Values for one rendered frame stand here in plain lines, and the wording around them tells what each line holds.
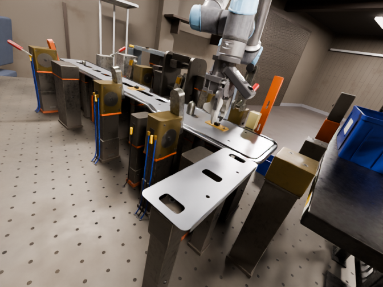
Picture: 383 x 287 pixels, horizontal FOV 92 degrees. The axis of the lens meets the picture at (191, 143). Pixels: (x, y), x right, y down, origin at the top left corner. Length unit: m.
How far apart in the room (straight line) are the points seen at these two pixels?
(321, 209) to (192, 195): 0.22
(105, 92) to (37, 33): 3.09
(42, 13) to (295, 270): 3.86
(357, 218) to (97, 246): 0.59
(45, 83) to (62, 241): 0.97
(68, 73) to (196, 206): 0.96
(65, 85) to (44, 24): 2.72
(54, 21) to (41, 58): 2.48
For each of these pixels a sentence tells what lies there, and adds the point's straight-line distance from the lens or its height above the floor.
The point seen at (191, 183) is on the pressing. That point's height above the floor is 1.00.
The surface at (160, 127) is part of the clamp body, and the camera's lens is 0.48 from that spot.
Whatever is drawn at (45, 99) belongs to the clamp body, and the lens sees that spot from 1.41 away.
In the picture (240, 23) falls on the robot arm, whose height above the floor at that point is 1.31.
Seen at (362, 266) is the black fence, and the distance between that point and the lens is 0.83.
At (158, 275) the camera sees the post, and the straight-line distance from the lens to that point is 0.43.
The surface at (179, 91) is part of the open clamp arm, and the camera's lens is 0.51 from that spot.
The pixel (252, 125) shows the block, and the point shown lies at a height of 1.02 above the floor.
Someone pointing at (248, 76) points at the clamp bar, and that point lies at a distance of 0.78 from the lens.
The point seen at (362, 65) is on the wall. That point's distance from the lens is 9.30.
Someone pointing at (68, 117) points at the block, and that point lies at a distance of 1.19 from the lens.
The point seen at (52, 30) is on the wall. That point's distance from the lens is 3.82.
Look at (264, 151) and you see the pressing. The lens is 0.58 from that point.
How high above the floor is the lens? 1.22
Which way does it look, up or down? 26 degrees down
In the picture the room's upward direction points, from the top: 13 degrees clockwise
